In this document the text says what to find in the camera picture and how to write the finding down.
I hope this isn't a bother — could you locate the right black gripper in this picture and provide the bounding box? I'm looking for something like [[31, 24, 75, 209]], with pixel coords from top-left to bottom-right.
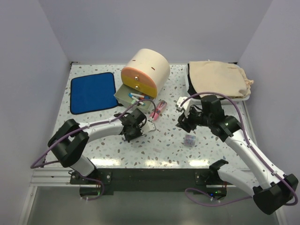
[[176, 105, 212, 133]]

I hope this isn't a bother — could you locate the white blue pen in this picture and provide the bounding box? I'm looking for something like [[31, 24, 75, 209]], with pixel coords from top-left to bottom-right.
[[135, 94, 150, 99], [128, 93, 139, 98]]

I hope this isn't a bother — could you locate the grey bottom drawer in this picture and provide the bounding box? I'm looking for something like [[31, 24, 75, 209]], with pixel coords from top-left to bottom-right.
[[114, 84, 154, 113]]

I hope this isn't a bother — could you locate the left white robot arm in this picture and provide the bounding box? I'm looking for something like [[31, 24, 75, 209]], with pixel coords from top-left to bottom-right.
[[47, 109, 147, 184]]

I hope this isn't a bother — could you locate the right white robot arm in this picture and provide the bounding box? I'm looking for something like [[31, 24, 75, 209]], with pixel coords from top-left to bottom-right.
[[176, 92, 299, 215]]

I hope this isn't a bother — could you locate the pink pencil case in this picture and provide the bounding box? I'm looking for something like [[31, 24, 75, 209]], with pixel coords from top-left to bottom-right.
[[150, 100, 167, 121]]

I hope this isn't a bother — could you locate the black cloth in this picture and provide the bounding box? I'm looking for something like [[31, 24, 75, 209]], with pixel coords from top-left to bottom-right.
[[187, 73, 197, 96]]

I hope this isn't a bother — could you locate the clear box of clips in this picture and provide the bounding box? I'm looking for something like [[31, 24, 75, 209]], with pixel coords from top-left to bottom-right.
[[183, 135, 196, 147]]

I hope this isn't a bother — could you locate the beige cloth bag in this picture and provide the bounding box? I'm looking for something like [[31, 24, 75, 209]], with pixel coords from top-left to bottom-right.
[[189, 60, 254, 98]]

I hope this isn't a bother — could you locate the white tray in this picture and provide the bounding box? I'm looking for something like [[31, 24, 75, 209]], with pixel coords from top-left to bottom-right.
[[184, 63, 250, 105]]

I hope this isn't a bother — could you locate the blue cloth mat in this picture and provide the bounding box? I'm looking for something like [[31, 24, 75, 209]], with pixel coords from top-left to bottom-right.
[[70, 72, 119, 115]]

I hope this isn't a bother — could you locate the beige round drawer cabinet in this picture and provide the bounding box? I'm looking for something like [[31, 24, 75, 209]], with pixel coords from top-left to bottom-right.
[[121, 48, 171, 98]]

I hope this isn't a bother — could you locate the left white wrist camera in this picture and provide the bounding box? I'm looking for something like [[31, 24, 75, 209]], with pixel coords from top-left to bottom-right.
[[141, 121, 156, 135]]

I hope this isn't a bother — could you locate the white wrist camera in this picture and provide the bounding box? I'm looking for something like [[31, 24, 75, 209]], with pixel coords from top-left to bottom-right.
[[175, 97, 194, 112], [141, 121, 156, 135]]

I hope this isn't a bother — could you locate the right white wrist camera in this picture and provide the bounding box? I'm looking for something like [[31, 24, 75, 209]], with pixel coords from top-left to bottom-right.
[[175, 97, 194, 112]]

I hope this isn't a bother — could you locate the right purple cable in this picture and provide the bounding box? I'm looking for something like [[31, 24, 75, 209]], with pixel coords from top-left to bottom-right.
[[180, 92, 299, 208]]

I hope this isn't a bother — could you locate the purple cable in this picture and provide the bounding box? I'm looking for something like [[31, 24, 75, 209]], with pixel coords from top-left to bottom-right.
[[30, 99, 156, 169], [180, 92, 299, 208]]

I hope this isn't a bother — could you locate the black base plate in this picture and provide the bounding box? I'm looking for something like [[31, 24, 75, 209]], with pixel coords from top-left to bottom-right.
[[68, 168, 227, 198]]

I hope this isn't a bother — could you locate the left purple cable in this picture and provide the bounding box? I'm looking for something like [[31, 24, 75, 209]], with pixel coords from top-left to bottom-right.
[[30, 99, 156, 169]]

